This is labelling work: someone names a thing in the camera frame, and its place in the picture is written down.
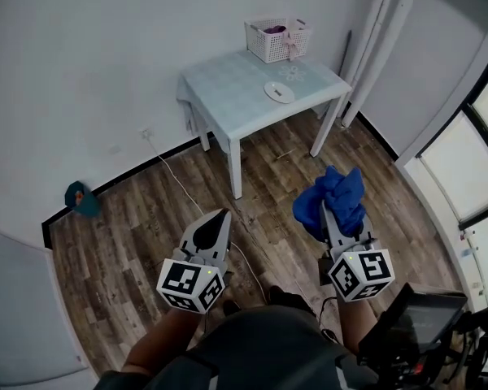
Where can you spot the white wall socket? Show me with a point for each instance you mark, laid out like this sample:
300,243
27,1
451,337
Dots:
147,133

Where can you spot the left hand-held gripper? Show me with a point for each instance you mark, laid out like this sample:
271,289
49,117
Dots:
189,284

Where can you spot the pale blue tablecloth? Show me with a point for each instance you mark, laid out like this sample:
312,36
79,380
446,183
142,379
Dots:
236,92

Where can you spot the black monitor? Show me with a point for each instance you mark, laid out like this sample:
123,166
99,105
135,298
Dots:
415,323

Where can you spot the person's black right shoe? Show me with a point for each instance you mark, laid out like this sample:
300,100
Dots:
290,297

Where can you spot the purple cloth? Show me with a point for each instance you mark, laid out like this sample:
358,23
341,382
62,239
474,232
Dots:
275,30

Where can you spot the teal dustpan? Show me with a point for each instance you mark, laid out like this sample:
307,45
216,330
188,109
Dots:
81,201

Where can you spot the person's grey clothing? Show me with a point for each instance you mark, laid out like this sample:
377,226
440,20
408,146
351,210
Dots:
252,352

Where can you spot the white plate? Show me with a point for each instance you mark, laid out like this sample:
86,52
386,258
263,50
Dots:
279,92

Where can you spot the white pipes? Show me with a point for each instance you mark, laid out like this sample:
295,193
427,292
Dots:
374,47

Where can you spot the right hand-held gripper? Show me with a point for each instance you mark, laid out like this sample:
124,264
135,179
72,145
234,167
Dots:
360,274

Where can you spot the person's right forearm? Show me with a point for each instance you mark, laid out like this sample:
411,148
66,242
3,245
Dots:
360,323

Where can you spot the blue cloth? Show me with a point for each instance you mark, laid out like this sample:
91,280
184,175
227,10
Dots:
335,203

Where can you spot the white plastic basket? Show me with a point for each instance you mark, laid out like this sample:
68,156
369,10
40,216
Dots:
274,47

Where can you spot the person's black shoe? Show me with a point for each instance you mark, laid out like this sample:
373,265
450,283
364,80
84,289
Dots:
290,297
231,307

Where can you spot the white cabinet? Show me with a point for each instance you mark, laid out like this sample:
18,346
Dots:
20,311

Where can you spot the pink cloth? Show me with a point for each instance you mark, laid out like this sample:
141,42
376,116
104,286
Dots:
293,41

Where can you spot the white square table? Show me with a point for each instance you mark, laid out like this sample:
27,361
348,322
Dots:
236,161

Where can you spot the dark thin stick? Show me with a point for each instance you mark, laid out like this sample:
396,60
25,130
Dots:
345,53

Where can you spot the person's black left shoe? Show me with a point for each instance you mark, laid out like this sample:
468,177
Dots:
231,307

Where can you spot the glass door with frame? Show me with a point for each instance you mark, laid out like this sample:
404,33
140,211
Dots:
459,169

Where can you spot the person's left forearm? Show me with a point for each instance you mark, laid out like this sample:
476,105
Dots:
162,339

